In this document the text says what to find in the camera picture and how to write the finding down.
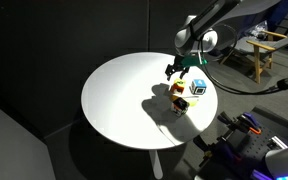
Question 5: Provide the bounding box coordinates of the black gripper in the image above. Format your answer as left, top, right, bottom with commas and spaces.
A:
165, 55, 190, 80

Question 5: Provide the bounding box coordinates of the orange number six block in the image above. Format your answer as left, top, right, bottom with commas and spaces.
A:
170, 78, 186, 94

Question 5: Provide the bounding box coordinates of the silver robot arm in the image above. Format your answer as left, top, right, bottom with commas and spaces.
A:
165, 0, 288, 180

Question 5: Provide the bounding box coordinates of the blue number four block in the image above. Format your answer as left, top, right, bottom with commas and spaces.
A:
190, 79, 206, 95

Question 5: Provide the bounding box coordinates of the black letter A block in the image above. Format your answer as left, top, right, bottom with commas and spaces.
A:
171, 96, 189, 116

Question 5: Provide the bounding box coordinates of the round white table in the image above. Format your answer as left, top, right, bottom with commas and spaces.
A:
81, 52, 218, 179

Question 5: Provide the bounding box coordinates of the purple clamp orange tip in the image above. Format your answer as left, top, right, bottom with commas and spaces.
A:
217, 112, 261, 135

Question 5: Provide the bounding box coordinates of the wooden chair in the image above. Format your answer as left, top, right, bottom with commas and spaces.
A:
221, 30, 288, 83

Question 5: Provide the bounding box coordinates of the black perforated mounting board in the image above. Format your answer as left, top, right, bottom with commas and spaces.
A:
195, 107, 288, 180

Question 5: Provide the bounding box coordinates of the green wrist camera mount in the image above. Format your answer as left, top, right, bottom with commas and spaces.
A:
181, 56, 207, 67

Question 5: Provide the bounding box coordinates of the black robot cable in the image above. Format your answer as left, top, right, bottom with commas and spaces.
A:
198, 23, 288, 96

